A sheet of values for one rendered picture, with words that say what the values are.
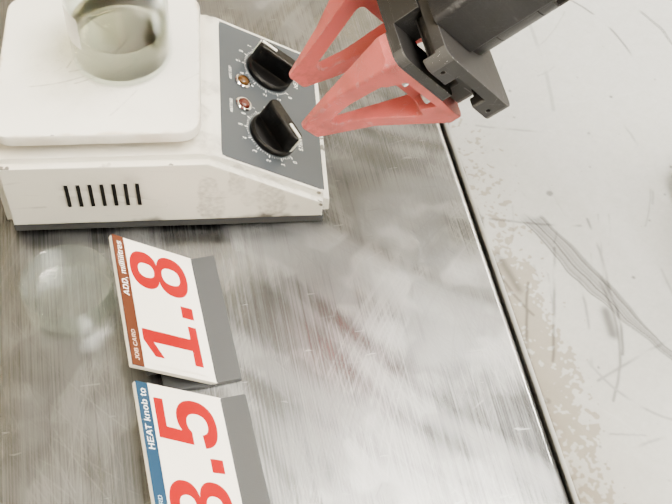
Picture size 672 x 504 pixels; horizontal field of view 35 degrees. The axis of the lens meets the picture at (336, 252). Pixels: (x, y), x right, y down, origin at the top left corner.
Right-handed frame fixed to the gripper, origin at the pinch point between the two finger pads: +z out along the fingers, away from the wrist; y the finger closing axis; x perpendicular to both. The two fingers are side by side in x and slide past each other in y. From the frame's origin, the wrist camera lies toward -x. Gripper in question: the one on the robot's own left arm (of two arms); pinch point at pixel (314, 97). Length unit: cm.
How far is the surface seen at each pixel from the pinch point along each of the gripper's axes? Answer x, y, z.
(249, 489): 4.0, 17.4, 12.0
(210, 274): 5.0, 3.0, 12.8
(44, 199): -3.1, -2.2, 17.9
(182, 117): -1.3, -3.1, 8.0
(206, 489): 1.3, 17.4, 12.8
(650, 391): 20.1, 15.8, -6.0
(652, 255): 23.3, 6.5, -8.5
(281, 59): 5.6, -9.2, 4.6
